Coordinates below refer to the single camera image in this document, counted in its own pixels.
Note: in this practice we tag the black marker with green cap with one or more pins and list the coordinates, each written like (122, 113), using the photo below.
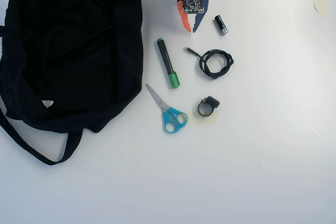
(166, 58)

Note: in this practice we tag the navy blue gripper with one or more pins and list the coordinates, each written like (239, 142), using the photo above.
(198, 22)

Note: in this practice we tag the black fabric bag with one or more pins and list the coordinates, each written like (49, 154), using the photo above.
(65, 51)

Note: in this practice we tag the bare camera circuit board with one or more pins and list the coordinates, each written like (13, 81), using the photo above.
(193, 5)

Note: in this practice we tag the wide masking tape strip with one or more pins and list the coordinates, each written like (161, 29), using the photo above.
(210, 120)

